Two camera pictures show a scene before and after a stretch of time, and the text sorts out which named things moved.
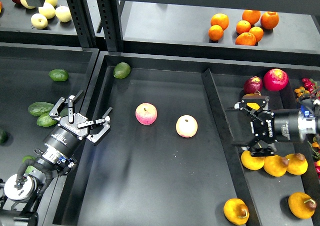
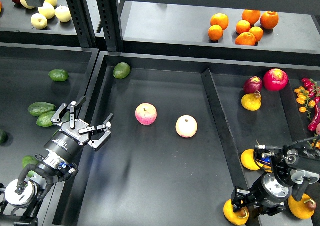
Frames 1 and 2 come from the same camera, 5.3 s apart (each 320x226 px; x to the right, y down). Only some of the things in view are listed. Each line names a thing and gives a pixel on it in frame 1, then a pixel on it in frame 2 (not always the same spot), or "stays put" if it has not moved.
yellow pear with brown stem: x=236 y=211 stays put
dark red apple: x=253 y=85 stays put
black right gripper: x=281 y=126 → x=267 y=195
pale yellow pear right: x=63 y=13 stays put
